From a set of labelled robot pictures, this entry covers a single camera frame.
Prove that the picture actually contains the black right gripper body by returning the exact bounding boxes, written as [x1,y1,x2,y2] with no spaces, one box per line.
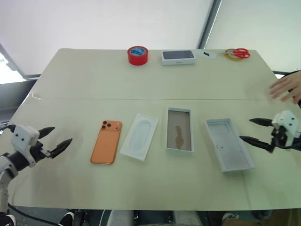
[270,126,289,148]

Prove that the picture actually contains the red tape roll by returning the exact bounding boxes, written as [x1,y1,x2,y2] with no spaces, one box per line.
[127,46,149,66]

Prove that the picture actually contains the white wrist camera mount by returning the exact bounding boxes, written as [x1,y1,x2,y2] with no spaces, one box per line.
[271,110,298,144]
[11,124,40,168]

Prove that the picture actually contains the yellow tape roll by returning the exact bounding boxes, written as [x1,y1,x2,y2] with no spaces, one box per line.
[224,48,236,61]

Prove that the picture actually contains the white box with brown inside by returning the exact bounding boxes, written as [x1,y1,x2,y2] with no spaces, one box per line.
[166,107,195,153]

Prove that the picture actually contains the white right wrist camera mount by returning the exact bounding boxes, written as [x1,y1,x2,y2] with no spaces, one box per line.
[271,110,298,144]

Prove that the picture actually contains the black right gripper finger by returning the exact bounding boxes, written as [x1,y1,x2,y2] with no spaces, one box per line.
[239,136,275,154]
[249,118,273,128]

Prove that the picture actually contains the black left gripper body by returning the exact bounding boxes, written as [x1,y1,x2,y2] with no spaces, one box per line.
[30,141,53,163]

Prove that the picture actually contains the white round disc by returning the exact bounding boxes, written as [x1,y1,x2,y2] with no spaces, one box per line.
[195,48,216,59]

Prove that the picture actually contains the person's bare hand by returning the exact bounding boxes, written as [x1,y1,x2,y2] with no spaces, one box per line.
[269,70,301,104]

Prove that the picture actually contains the red handled scissors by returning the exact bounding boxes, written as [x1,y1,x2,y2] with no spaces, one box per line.
[220,48,251,59]

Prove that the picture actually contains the dark grey side furniture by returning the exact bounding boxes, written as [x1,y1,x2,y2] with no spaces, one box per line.
[0,79,38,123]

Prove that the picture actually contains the black and white sneaker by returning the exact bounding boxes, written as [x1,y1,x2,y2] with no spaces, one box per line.
[57,211,75,226]
[0,213,17,226]
[222,212,240,222]

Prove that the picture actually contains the sealed white phone box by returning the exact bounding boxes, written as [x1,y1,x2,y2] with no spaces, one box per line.
[161,49,197,66]

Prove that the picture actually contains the white moulded insert tray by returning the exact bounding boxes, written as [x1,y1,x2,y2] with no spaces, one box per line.
[119,113,158,162]

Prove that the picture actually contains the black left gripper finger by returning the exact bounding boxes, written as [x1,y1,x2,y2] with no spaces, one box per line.
[48,138,73,159]
[37,127,56,140]

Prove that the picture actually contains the white empty open box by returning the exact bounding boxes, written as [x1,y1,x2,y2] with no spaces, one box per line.
[204,118,256,173]

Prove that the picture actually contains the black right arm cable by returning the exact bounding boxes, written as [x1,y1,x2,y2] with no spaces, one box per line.
[276,144,301,152]

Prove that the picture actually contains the orange smartphone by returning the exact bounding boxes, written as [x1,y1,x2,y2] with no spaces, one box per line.
[90,120,123,165]

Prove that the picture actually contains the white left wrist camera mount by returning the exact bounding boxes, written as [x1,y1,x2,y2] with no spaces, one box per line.
[11,124,40,168]

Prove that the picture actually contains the grey metal frame pole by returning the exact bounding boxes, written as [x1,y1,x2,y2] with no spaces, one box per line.
[197,0,223,49]

